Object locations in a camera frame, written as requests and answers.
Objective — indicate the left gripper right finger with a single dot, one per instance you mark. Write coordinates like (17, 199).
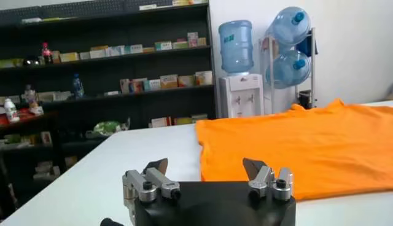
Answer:
(261, 178)

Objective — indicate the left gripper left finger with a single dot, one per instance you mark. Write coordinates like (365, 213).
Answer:
(159, 179)

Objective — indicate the orange t-shirt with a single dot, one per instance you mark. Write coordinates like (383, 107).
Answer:
(291, 147)

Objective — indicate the white red medicine box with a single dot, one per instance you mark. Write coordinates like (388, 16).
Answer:
(159, 122)

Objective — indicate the green white plastic bag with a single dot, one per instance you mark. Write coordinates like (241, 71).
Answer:
(107, 127)

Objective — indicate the white water dispenser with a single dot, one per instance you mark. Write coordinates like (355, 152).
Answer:
(241, 92)

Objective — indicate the teal white medicine box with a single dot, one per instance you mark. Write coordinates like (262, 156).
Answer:
(153, 85)

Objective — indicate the red orange medicine box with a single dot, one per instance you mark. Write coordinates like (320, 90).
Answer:
(137, 85)

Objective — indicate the pink white medicine box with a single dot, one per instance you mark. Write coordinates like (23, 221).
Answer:
(125, 86)

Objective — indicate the blue water jug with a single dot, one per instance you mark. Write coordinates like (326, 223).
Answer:
(287, 69)
(235, 46)
(285, 27)

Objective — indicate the white metal jug rack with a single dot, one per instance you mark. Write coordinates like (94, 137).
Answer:
(312, 70)

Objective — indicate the black shelf unit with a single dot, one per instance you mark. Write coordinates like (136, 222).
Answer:
(107, 67)

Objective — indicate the blue plastic bottle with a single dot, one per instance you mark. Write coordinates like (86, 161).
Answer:
(77, 86)

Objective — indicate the green white medicine box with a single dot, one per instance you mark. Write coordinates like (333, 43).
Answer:
(134, 49)
(180, 45)

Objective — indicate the blue white medicine box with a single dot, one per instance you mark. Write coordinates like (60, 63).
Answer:
(116, 50)

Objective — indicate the tall pink medicine box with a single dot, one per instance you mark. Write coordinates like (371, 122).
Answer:
(192, 40)

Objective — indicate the yellow white medicine box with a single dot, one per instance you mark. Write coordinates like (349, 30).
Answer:
(69, 57)

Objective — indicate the pink drink bottle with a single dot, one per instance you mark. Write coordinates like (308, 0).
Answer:
(30, 95)

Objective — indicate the white plastic bottle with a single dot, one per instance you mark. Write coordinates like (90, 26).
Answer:
(11, 111)

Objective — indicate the cola bottle red cap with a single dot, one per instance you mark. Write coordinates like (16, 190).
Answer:
(46, 53)

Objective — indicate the shiny metal bowl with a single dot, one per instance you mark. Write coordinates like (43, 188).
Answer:
(30, 62)

